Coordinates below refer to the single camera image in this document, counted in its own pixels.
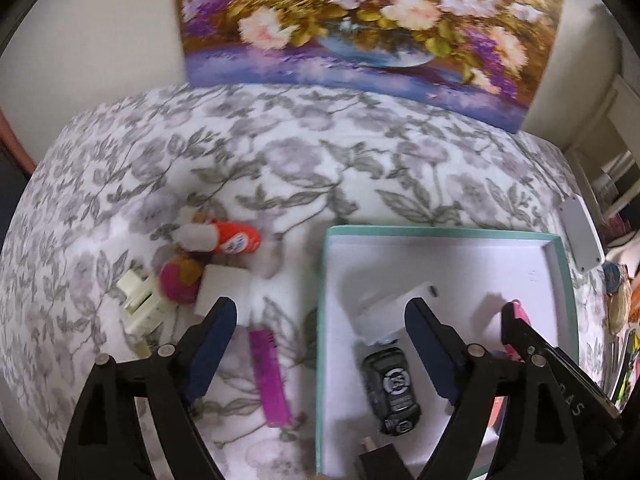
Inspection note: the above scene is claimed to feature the dark wooden furniture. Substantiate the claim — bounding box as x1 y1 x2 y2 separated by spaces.
0 110 38 241

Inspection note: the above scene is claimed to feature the teal shallow box tray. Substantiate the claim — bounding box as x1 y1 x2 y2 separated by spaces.
314 225 581 478

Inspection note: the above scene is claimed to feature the floral grey white blanket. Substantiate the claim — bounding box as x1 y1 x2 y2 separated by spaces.
0 82 608 480

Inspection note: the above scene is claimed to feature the black toy car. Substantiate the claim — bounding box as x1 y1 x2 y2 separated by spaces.
361 345 422 437

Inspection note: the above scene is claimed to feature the red white glue bottle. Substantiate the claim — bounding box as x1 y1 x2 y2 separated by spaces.
180 219 263 256

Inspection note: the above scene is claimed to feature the cream plastic clip toy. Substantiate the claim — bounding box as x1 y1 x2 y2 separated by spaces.
117 270 168 336

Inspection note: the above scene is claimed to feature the pink toy watch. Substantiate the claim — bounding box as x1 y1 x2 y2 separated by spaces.
492 299 532 363

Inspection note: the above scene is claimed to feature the blue round tin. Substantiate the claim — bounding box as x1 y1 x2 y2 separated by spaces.
602 262 626 293

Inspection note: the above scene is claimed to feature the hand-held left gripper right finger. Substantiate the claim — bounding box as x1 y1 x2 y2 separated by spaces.
404 297 576 480

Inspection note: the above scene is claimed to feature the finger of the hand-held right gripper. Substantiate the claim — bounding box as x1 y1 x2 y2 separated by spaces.
500 301 551 366

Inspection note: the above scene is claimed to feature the pink brown toy dog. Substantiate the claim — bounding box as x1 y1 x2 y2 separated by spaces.
157 210 206 306

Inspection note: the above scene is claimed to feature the clear snack bag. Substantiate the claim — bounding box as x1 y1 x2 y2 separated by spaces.
607 280 640 333

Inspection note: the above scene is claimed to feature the white charger block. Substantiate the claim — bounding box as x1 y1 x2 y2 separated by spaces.
192 264 251 318

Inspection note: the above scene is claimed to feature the flower painting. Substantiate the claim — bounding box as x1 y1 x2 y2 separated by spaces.
171 0 566 134

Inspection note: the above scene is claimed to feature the magenta comb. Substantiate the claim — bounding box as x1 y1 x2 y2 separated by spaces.
248 327 293 428

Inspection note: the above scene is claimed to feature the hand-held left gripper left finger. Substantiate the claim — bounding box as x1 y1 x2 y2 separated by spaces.
57 296 238 480

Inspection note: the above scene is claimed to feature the white shelf unit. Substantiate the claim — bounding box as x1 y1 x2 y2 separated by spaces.
565 72 640 231

